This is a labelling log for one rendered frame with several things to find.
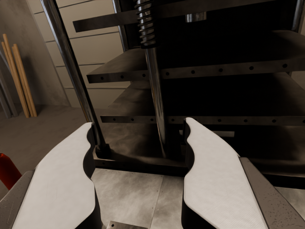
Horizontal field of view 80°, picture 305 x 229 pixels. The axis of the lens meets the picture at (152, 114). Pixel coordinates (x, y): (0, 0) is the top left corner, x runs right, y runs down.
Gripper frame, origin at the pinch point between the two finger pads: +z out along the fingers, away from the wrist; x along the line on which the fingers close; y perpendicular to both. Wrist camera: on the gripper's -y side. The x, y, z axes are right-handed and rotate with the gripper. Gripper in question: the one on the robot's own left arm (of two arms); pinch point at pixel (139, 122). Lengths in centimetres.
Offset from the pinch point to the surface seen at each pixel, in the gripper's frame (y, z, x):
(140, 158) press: 68, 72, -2
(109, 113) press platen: 45, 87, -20
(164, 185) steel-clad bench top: 65, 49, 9
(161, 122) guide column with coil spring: 42, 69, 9
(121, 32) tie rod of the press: 5, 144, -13
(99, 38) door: 25, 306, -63
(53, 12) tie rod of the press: -8, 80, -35
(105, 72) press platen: 19, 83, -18
